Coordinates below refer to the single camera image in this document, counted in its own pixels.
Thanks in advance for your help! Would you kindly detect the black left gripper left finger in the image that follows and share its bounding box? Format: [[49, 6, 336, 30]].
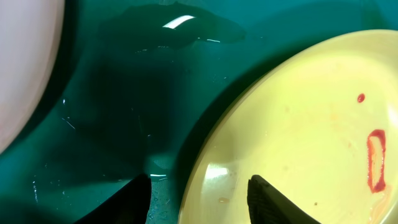
[[75, 174, 152, 224]]

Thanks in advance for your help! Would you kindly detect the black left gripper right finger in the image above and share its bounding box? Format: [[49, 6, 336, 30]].
[[247, 175, 320, 224]]

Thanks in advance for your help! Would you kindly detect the yellow plate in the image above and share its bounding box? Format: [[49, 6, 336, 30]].
[[178, 30, 397, 223]]

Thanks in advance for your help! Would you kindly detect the white plate with red ring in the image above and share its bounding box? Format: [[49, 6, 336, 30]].
[[1, 0, 65, 151]]

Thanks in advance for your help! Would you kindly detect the blue plastic tray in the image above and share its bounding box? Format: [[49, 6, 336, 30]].
[[1, 0, 397, 223]]

